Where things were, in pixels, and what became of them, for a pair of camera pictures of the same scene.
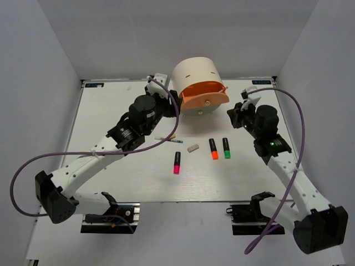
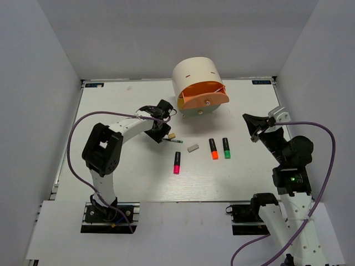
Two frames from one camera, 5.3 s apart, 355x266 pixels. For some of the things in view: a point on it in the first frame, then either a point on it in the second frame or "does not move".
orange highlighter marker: [214, 153] does not move
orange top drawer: [203, 94] does not move
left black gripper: [171, 109] -> [157, 137]
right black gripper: [234, 114] -> [254, 123]
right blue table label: [261, 82] does not move
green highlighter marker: [226, 148] does not move
